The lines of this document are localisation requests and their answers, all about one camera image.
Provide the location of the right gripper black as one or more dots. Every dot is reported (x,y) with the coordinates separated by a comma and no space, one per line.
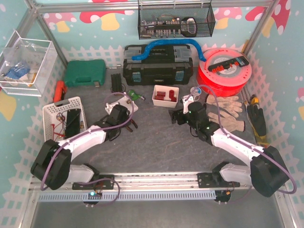
(178,115)

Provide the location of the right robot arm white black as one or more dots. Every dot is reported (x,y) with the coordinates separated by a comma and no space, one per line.
(263,169)

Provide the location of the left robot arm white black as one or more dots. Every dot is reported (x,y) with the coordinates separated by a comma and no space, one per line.
(53,164)

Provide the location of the white rectangular parts tray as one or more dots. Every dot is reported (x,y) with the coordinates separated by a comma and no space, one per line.
(165,96)

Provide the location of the red springs in tray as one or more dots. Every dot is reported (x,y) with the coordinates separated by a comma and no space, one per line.
(160,95)

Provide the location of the black plastic toolbox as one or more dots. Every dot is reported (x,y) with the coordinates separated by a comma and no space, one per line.
(165,65)

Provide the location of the upper beige work glove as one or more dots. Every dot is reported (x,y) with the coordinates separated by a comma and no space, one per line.
(230,104)

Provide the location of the beige work glove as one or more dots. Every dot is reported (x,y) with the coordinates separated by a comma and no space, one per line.
(229,122)
(230,104)

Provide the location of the lower beige work glove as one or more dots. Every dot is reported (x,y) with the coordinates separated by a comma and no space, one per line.
(229,122)

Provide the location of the black battery holder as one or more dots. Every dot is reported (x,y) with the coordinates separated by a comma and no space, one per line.
(116,83)

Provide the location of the red filament spool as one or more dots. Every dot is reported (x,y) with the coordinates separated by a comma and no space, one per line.
(227,82)

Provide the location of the black yellow rubber glove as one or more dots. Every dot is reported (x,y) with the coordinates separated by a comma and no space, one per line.
(258,123)

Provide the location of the black red terminal strip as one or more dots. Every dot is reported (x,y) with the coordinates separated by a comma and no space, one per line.
(240,61)

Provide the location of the black device in basket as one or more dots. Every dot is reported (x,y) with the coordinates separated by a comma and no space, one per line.
(72,123)

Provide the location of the green plastic tool case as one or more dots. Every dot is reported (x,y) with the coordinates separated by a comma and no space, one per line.
(85,73)

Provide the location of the white perforated plastic basket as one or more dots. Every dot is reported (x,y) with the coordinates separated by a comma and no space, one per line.
(55,118)

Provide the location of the blue white work glove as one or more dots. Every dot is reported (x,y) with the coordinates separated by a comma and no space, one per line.
(18,71)

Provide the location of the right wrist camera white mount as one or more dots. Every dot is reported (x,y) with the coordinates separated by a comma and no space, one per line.
(187,99)

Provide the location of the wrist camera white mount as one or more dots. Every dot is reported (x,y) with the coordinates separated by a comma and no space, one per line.
(127,103)
(187,99)

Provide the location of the small solder wire spool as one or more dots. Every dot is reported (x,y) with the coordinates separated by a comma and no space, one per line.
(196,91)

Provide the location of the red handled pliers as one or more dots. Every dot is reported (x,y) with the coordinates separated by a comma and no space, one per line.
(129,126)

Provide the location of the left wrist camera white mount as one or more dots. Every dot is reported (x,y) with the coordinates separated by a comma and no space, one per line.
(127,103)

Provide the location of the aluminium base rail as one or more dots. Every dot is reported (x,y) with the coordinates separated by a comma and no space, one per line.
(168,181)

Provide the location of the white slotted cable duct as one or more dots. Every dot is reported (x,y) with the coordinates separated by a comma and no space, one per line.
(127,196)

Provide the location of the black wire mesh basket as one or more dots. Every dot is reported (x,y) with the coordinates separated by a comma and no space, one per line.
(165,19)

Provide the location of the orange handled tool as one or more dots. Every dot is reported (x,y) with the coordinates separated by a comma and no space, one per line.
(60,91)

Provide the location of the clear acrylic wall box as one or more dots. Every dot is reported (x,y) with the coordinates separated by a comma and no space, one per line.
(40,55)

